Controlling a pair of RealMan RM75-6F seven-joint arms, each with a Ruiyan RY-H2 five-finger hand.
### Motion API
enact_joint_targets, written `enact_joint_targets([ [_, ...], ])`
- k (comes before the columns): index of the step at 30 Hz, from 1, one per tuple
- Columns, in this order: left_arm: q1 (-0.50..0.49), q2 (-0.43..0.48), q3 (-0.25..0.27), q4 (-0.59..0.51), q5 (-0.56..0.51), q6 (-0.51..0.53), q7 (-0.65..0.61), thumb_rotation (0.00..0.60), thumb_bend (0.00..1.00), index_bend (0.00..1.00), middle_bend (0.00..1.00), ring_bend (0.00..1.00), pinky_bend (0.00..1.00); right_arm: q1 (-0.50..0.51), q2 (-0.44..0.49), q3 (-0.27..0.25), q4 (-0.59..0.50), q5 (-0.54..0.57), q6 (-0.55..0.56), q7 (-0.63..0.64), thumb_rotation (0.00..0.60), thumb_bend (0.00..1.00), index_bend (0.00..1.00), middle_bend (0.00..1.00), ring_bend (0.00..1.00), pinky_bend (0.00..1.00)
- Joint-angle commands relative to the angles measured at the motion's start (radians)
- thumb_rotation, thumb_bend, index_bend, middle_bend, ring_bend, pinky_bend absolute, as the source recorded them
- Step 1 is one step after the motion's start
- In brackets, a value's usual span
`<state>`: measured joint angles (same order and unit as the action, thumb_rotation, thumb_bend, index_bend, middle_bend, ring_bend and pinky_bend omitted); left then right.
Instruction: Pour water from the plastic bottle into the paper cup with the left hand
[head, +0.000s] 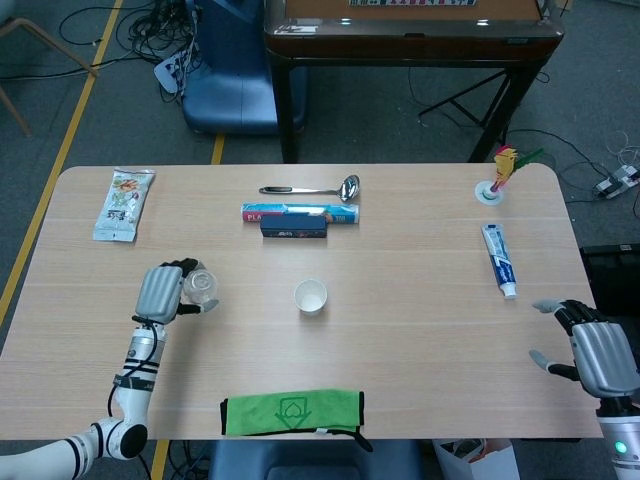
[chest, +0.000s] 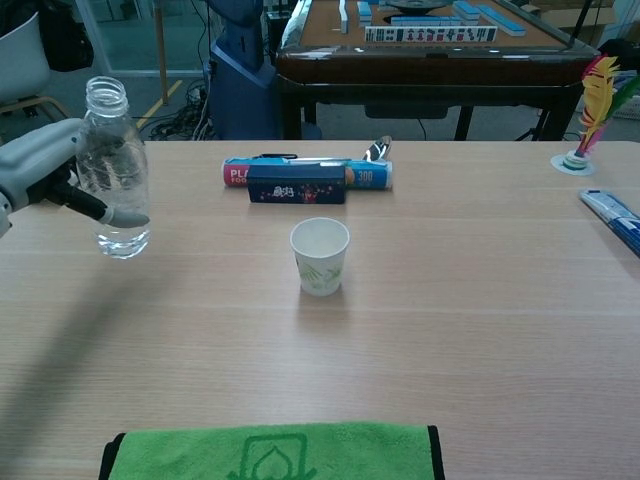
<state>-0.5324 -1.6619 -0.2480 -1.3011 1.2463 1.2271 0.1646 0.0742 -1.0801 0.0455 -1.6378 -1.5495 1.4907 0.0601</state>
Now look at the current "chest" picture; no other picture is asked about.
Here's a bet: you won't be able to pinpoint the dark wooden mahjong table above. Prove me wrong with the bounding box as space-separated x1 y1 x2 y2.
274 0 601 141

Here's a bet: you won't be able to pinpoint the colourful feather shuttlecock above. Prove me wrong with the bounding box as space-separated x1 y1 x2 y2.
550 53 640 177

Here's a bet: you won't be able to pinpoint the tangle of floor cables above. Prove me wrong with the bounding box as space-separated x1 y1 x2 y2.
142 82 216 141

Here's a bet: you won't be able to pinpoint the transparent plastic water bottle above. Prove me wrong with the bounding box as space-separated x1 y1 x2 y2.
74 75 151 260

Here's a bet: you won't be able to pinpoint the white chair wooden legs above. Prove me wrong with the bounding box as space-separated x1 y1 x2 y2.
0 10 76 146

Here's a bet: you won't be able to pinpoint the shiny metal spoon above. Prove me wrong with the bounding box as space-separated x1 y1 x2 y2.
361 134 394 164

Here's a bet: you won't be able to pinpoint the blue white flat package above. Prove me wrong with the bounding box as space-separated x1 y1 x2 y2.
578 187 640 260

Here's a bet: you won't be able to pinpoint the row of white-faced mahjong tiles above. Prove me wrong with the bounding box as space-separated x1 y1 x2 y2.
364 25 499 44

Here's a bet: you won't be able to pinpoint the dark blue printed box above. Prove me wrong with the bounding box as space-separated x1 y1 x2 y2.
247 164 347 205

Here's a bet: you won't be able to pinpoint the blue red food wrap roll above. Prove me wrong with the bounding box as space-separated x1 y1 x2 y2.
221 157 394 192

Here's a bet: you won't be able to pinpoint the blue machine base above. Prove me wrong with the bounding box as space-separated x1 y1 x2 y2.
207 0 281 141

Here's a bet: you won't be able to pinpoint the green microfiber cloth black trim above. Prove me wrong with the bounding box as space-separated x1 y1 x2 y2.
98 422 446 480

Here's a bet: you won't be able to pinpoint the wooden pole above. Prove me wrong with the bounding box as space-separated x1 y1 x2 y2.
153 0 170 105

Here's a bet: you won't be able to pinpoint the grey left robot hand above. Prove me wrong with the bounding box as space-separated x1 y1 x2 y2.
0 118 150 229

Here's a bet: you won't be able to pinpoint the white paper cup green print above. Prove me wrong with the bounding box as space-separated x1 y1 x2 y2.
289 217 351 297

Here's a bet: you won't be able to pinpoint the black bag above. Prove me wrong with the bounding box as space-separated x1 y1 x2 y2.
37 0 95 72

